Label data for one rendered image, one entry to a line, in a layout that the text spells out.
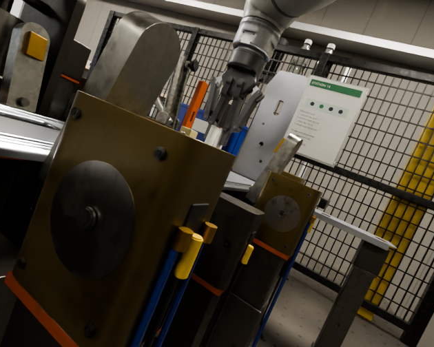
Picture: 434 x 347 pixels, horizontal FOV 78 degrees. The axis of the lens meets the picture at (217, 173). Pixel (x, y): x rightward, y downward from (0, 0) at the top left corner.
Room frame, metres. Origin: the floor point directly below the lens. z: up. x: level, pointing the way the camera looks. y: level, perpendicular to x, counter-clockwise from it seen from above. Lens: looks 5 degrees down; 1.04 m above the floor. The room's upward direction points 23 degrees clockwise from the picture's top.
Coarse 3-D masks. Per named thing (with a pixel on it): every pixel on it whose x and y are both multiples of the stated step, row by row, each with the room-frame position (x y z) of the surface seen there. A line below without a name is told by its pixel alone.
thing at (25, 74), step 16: (16, 32) 0.35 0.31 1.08; (32, 32) 0.35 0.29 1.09; (16, 48) 0.34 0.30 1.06; (32, 48) 0.35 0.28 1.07; (48, 48) 0.38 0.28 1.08; (16, 64) 0.34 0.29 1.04; (32, 64) 0.36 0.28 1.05; (16, 80) 0.34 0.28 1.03; (32, 80) 0.36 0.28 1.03; (0, 96) 0.34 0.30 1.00; (16, 96) 0.35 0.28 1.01; (32, 96) 0.36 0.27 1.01
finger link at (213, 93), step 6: (210, 78) 0.62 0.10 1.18; (210, 90) 0.61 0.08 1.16; (216, 90) 0.62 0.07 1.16; (210, 96) 0.61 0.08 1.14; (216, 96) 0.62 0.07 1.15; (210, 102) 0.61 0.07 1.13; (216, 102) 0.63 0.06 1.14; (210, 108) 0.61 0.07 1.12; (204, 114) 0.61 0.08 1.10; (210, 114) 0.62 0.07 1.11
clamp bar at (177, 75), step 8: (184, 56) 0.65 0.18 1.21; (184, 64) 0.66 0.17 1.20; (192, 64) 0.64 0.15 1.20; (176, 72) 0.65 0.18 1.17; (184, 72) 0.68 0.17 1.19; (176, 80) 0.65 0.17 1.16; (184, 80) 0.67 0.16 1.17; (168, 88) 0.65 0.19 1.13; (176, 88) 0.65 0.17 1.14; (184, 88) 0.67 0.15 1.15; (168, 96) 0.65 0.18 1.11; (176, 96) 0.67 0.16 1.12; (168, 104) 0.65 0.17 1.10; (176, 104) 0.67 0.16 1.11; (168, 112) 0.64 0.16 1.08; (176, 112) 0.67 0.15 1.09; (168, 120) 0.64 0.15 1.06
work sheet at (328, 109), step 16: (320, 80) 1.08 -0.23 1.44; (304, 96) 1.09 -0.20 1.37; (320, 96) 1.07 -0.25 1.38; (336, 96) 1.05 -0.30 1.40; (352, 96) 1.02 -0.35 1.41; (304, 112) 1.08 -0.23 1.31; (320, 112) 1.06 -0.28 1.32; (336, 112) 1.04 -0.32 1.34; (352, 112) 1.01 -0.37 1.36; (288, 128) 1.10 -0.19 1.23; (304, 128) 1.07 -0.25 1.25; (320, 128) 1.05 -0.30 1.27; (336, 128) 1.03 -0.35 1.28; (304, 144) 1.06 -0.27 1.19; (320, 144) 1.04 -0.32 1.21; (336, 144) 1.02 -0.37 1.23; (320, 160) 1.03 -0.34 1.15; (336, 160) 1.01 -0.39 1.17
